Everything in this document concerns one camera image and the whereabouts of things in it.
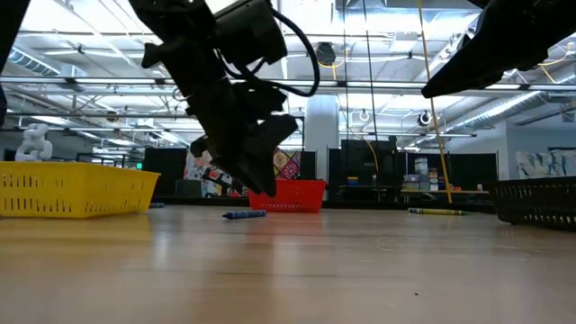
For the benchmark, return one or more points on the yellow plastic basket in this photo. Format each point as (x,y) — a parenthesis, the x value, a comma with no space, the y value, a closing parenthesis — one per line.
(67,189)

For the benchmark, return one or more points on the white square pillar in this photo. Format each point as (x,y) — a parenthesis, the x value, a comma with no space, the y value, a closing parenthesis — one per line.
(321,135)

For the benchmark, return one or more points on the red plastic basket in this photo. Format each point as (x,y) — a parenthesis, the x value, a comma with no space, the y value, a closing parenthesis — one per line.
(292,195)

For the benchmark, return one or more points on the stacked storage boxes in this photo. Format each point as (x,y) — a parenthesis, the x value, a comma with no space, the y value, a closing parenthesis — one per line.
(423,173)

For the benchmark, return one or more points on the black plastic basket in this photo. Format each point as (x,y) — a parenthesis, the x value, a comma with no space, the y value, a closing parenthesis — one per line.
(540,202)

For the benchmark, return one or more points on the wooden table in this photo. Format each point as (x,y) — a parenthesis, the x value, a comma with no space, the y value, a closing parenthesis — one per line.
(450,191)

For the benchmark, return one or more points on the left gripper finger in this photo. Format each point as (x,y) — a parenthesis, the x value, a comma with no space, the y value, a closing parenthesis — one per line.
(252,166)
(279,128)

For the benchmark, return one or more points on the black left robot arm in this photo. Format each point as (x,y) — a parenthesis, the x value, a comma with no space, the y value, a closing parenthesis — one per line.
(180,18)

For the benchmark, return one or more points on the blue white wall mural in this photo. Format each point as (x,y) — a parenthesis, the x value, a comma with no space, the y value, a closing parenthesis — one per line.
(546,164)

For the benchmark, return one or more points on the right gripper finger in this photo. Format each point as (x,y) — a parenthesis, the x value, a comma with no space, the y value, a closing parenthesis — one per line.
(472,67)

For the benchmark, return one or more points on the black aluminium table frame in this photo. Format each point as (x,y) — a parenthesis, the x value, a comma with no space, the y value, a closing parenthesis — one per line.
(360,204)

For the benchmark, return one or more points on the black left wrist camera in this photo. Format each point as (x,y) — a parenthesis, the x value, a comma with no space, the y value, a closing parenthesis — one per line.
(252,31)

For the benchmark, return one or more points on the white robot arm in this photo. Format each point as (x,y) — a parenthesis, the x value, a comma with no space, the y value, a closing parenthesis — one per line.
(33,144)

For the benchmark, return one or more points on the colourful patterned panel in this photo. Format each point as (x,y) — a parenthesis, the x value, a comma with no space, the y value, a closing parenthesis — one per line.
(288,166)

